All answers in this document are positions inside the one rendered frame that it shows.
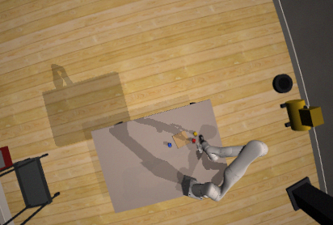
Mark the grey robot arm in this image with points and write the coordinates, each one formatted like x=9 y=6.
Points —
x=246 y=155

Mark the tan square mat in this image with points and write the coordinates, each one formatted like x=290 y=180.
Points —
x=181 y=139

